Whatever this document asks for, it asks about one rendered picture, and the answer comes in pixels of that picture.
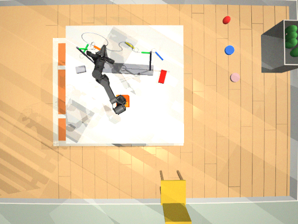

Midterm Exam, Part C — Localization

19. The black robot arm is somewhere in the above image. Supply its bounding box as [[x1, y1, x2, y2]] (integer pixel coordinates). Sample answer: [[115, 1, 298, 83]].
[[92, 67, 126, 115]]

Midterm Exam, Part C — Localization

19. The red rectangular block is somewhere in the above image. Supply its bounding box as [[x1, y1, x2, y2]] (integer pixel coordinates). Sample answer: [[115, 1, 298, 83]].
[[158, 70, 167, 84]]

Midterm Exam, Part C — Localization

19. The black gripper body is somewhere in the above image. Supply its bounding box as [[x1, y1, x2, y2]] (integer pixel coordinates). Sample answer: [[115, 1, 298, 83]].
[[86, 50, 115, 69]]

